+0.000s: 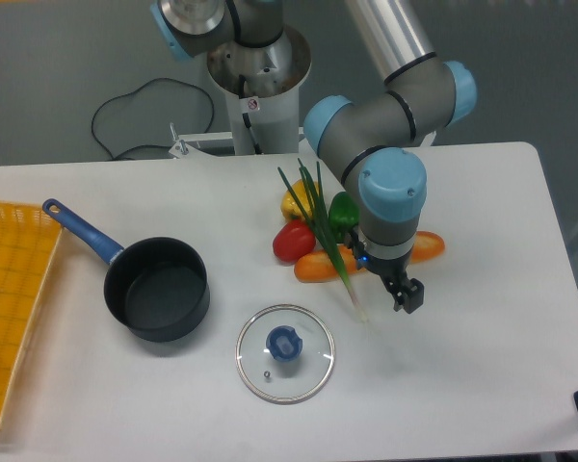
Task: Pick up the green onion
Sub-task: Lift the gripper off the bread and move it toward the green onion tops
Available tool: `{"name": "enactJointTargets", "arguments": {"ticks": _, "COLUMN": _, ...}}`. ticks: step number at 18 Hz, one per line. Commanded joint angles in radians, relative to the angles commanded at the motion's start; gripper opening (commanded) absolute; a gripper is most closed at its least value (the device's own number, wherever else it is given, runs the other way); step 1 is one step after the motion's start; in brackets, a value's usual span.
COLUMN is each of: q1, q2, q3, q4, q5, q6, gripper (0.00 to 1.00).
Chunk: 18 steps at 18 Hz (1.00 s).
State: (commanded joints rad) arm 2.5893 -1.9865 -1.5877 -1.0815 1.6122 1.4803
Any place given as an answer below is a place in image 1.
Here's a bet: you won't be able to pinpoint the yellow bell pepper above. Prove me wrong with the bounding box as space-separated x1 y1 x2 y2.
280 180 314 222

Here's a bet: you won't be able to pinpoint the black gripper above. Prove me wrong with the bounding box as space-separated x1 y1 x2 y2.
347 226 424 314

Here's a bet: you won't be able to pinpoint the green onion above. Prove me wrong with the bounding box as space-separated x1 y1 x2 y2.
277 159 369 323

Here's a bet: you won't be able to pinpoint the black pot with blue handle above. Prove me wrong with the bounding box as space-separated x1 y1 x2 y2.
42 198 210 343

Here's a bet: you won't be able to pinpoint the black cable on floor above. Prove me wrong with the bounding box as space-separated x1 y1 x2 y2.
91 77 216 162

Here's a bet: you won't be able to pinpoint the green bell pepper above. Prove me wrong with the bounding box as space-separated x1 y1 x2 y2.
328 192 359 244

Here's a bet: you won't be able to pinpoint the red bell pepper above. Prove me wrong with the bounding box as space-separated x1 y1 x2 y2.
273 219 316 263

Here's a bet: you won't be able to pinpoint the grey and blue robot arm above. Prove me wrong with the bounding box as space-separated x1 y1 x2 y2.
150 1 477 312

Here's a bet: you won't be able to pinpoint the glass lid with blue knob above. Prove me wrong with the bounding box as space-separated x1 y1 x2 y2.
235 304 336 405

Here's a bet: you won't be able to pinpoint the yellow plastic basket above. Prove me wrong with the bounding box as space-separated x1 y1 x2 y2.
0 201 62 427

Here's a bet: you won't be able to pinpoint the orange baguette bread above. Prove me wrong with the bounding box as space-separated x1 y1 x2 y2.
294 231 446 283

